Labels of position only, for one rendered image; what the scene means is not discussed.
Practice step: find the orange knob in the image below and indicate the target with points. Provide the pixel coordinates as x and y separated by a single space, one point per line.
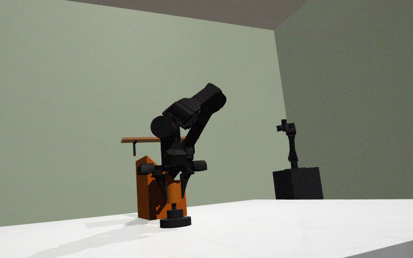
173 189

